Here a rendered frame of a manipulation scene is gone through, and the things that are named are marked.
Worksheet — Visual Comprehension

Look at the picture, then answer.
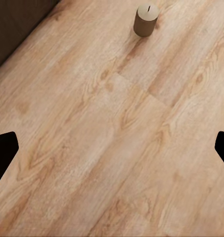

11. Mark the pillar candle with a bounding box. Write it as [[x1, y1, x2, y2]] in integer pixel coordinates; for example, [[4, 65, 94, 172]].
[[134, 2, 159, 37]]

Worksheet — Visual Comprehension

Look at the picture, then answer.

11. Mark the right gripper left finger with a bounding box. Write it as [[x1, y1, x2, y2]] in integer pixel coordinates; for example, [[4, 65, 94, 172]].
[[0, 131, 19, 179]]

